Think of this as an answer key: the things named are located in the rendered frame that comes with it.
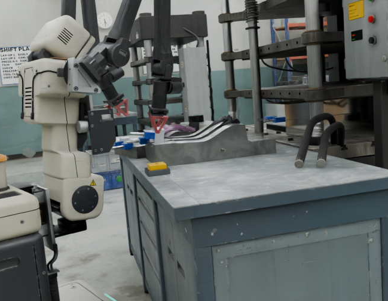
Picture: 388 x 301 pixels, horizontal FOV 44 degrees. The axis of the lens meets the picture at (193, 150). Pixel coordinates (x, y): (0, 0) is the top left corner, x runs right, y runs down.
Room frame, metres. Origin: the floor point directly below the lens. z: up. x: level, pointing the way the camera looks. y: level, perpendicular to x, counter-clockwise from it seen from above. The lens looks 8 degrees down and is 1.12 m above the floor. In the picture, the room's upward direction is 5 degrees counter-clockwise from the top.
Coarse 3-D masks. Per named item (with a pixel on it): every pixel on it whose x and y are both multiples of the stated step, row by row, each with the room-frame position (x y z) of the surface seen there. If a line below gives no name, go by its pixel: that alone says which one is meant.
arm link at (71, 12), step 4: (64, 0) 2.05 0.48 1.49; (68, 0) 2.05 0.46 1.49; (72, 0) 2.07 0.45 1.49; (76, 0) 2.08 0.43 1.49; (64, 4) 2.05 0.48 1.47; (68, 4) 2.05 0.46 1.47; (72, 4) 2.06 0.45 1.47; (64, 8) 2.05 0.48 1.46; (68, 8) 2.05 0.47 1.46; (72, 8) 2.06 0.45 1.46; (64, 12) 2.05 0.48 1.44; (68, 12) 2.05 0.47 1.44; (72, 12) 2.06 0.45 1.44; (72, 16) 2.06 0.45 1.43
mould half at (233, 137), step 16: (224, 128) 1.92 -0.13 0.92; (240, 128) 1.93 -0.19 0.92; (160, 144) 1.85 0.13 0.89; (176, 144) 1.86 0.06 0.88; (192, 144) 1.88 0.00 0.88; (208, 144) 1.89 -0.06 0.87; (224, 144) 1.91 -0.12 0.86; (240, 144) 1.92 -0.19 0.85; (256, 144) 1.94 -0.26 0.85; (272, 144) 1.96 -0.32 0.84; (160, 160) 1.84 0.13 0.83; (176, 160) 1.86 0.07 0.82; (192, 160) 1.88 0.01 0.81; (208, 160) 1.89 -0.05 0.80
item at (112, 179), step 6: (102, 174) 5.25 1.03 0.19; (108, 174) 5.27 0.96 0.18; (114, 174) 5.30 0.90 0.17; (120, 174) 5.32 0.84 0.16; (108, 180) 5.28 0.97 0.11; (114, 180) 5.30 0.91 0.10; (120, 180) 5.32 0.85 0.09; (108, 186) 5.28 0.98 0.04; (114, 186) 5.30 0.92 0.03; (120, 186) 5.32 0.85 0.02
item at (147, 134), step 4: (132, 132) 1.89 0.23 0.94; (144, 132) 1.90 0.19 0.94; (148, 132) 1.89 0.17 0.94; (152, 132) 1.90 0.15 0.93; (160, 132) 1.90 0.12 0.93; (144, 136) 1.90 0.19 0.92; (148, 136) 1.89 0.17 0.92; (152, 136) 1.90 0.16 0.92; (156, 136) 1.90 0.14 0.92; (160, 136) 1.90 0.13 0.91; (156, 140) 1.90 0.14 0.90; (160, 140) 1.90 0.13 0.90
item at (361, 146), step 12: (372, 120) 3.03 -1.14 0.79; (252, 132) 2.92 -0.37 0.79; (264, 132) 2.86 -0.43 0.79; (348, 132) 2.55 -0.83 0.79; (360, 132) 2.50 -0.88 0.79; (372, 132) 2.46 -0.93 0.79; (288, 144) 2.33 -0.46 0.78; (300, 144) 2.25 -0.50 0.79; (336, 144) 2.16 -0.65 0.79; (348, 144) 2.13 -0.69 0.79; (360, 144) 2.14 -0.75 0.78; (372, 144) 2.19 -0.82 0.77; (336, 156) 2.11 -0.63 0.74; (348, 156) 2.12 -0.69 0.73
